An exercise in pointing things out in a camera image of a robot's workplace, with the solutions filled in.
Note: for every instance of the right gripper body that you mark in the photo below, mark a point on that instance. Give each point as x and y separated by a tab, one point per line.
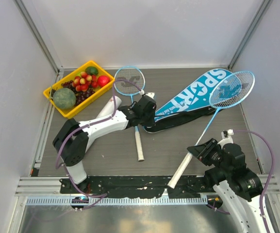
214	156

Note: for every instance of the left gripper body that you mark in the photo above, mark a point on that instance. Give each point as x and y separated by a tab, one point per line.
148	119

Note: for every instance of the white shuttlecock tube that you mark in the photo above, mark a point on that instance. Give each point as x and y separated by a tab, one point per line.
109	106

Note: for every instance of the blue racket bag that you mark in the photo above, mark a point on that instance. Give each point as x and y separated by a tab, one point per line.
189	104

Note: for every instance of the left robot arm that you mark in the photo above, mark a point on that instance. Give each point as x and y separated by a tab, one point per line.
75	138

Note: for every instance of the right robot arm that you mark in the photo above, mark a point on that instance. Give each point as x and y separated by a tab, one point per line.
239	188

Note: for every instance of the red apple in bin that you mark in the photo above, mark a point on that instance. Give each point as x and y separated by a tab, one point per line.
103	80

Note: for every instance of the green lime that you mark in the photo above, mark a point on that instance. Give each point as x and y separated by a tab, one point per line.
91	70

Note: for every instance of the dark purple grapes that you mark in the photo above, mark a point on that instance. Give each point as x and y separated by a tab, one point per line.
80	95

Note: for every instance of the red cherry bunch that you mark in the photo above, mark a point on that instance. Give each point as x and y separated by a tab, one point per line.
84	81

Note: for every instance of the yellow plastic bin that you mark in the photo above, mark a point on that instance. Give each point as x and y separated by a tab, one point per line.
69	113

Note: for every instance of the green melon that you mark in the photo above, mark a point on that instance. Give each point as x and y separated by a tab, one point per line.
64	98

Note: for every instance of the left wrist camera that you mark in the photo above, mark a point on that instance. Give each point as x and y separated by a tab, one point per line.
150	95

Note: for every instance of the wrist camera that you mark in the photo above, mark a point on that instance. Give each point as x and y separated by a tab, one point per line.
150	95
226	137

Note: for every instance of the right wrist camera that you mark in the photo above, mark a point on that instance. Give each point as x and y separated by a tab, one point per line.
226	137

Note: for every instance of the white cable duct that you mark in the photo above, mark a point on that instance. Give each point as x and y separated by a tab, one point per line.
72	200

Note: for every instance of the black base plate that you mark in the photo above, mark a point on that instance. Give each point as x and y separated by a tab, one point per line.
143	187

